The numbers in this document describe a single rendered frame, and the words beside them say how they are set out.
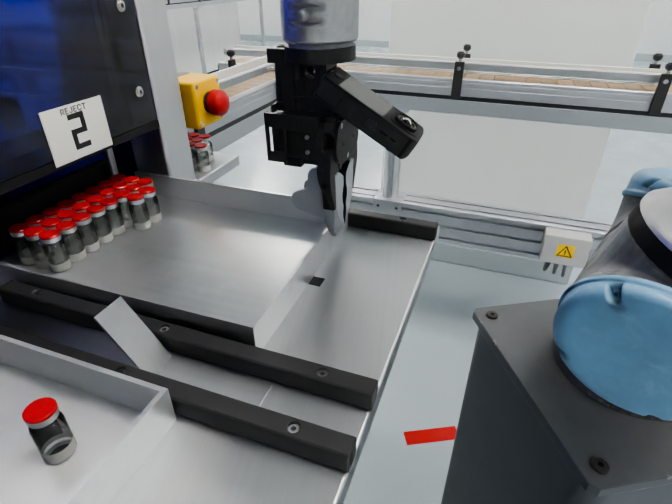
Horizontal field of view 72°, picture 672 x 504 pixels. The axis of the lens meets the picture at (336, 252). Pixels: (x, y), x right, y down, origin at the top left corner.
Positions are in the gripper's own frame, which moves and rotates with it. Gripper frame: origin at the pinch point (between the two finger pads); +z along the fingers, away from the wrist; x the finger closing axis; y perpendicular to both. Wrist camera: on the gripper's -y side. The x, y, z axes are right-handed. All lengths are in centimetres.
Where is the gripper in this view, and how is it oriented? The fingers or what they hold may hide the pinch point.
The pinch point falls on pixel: (340, 226)
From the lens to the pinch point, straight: 55.5
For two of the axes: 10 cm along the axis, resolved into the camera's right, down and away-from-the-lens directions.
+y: -9.4, -1.8, 3.0
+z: 0.1, 8.5, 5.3
